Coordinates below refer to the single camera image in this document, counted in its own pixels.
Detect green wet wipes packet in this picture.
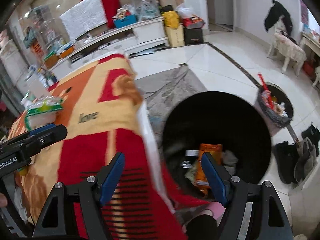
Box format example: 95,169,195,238
24,96,63,131

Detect orange snack wrapper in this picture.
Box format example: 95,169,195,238
194,144,223,196

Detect black trash bin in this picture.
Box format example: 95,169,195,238
162,91,272,199

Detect person left hand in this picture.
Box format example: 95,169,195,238
0,193,8,207

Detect red orange patterned blanket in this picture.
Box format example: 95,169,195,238
22,53,202,239

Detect dark floor waste basket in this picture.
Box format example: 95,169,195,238
255,82,294,128

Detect white cloth covered TV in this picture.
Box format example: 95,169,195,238
60,0,107,40

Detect blue storage basket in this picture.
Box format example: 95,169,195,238
113,15,137,28

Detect white TV cabinet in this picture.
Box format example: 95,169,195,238
50,17,169,79

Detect white chair with jacket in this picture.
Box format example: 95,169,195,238
264,0,306,76

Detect yellow bag on box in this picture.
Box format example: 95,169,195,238
162,10,180,29

